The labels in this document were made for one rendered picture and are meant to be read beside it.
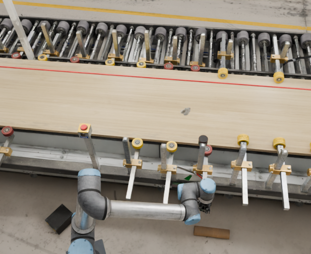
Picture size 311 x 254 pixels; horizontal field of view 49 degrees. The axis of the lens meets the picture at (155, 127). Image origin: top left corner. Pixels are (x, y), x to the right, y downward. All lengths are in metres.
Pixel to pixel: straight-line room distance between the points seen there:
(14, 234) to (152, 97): 1.73
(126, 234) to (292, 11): 3.87
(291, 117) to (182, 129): 0.83
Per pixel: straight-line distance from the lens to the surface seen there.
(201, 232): 3.06
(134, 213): 1.78
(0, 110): 2.96
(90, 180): 1.75
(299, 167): 2.80
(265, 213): 3.31
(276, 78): 2.95
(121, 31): 3.47
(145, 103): 2.70
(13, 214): 3.47
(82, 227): 2.21
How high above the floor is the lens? 2.94
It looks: 53 degrees down
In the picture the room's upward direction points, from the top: 3 degrees counter-clockwise
